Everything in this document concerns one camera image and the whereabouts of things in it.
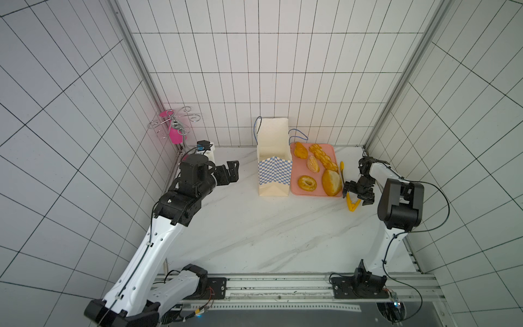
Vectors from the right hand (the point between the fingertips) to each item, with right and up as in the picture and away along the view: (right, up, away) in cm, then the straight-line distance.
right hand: (347, 195), depth 97 cm
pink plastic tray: (-22, +13, +12) cm, 28 cm away
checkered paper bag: (-37, +19, -17) cm, 45 cm away
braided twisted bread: (-9, +22, +17) cm, 29 cm away
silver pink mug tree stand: (-82, +35, -5) cm, 89 cm away
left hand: (-55, +14, -28) cm, 63 cm away
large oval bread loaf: (-8, +7, 0) cm, 10 cm away
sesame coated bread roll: (-15, +15, +8) cm, 23 cm away
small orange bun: (-20, +23, +16) cm, 35 cm away
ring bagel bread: (-19, +6, +3) cm, 20 cm away
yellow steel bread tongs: (0, -4, -5) cm, 7 cm away
